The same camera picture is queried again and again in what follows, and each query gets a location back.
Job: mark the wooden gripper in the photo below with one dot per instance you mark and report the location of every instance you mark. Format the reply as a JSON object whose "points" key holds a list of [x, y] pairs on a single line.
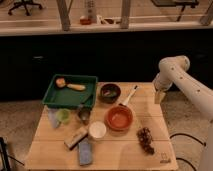
{"points": [[159, 96]]}

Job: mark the white handled brush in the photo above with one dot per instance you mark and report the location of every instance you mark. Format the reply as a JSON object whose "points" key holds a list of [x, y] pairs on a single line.
{"points": [[132, 92]]}

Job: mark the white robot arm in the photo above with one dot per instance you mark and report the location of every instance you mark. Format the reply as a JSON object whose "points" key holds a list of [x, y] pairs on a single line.
{"points": [[173, 70]]}

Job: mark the white paper cup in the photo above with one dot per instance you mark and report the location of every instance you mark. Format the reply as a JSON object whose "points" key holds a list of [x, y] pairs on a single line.
{"points": [[97, 130]]}

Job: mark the small metal cup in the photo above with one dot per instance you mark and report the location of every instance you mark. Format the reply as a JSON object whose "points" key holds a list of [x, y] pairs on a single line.
{"points": [[84, 116]]}

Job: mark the green plastic cup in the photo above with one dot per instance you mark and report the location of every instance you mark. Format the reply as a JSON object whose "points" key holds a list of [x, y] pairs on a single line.
{"points": [[63, 116]]}

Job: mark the dark grape bunch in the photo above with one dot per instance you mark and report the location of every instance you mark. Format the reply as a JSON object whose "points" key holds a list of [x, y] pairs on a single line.
{"points": [[145, 139]]}

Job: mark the orange clay bowl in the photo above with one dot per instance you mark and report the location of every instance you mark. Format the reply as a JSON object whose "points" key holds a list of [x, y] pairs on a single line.
{"points": [[119, 118]]}

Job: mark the dark brown bowl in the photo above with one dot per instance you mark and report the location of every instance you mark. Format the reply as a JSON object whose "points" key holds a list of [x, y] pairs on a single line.
{"points": [[109, 93]]}

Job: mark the wooden block eraser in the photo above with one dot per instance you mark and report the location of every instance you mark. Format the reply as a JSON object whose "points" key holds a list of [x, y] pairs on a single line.
{"points": [[74, 139]]}

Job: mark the blue grey sponge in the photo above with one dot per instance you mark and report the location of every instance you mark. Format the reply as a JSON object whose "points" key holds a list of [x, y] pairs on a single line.
{"points": [[85, 152]]}

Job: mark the green plastic tray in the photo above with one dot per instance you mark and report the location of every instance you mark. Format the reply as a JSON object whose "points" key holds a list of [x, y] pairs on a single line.
{"points": [[65, 97]]}

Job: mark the clear plastic bag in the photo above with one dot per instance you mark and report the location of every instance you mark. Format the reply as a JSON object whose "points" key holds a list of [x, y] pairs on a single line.
{"points": [[52, 118]]}

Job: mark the red object on shelf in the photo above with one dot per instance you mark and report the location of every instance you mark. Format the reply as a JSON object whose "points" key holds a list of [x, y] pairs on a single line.
{"points": [[85, 21]]}

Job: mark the black office chair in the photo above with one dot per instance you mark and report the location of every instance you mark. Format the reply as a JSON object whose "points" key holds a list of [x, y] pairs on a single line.
{"points": [[25, 4]]}

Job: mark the black stand at left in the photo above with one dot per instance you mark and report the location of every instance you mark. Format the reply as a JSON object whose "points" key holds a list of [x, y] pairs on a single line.
{"points": [[5, 157]]}

